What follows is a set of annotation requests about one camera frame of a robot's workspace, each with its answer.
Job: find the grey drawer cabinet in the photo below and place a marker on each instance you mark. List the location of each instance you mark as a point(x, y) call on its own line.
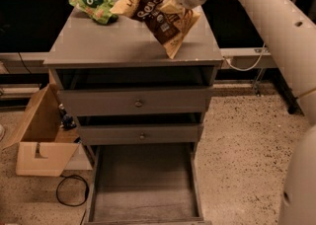
point(83, 44)

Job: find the grey middle drawer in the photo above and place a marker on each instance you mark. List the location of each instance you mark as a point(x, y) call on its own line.
point(125, 129)

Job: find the grey bottom drawer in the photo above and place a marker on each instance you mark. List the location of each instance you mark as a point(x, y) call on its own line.
point(145, 184)

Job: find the brass top drawer knob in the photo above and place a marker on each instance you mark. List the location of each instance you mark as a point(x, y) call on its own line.
point(138, 104)

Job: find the grey top drawer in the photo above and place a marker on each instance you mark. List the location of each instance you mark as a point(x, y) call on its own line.
point(113, 91)

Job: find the grey drawer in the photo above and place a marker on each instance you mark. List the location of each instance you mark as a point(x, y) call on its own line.
point(145, 184)
point(113, 91)
point(125, 129)

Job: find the brown chip bag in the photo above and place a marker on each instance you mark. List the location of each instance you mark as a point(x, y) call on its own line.
point(169, 29)

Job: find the green chip bag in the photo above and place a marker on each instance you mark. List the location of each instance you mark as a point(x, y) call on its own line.
point(98, 10)

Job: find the cardboard box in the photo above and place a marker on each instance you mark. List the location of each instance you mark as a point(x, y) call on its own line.
point(44, 148)

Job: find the blue bottle in box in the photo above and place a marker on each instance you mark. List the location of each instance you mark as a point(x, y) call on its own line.
point(67, 121)

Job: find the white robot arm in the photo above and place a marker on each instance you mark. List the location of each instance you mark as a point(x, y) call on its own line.
point(298, 202)

